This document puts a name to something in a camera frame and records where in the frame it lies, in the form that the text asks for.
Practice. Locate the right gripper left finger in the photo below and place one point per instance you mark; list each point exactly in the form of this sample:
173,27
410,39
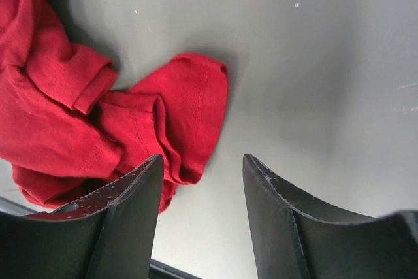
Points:
107,234

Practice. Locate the dark red t shirt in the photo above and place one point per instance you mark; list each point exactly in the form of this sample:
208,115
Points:
66,132

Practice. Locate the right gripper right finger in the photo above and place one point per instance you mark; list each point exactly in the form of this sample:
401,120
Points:
297,235

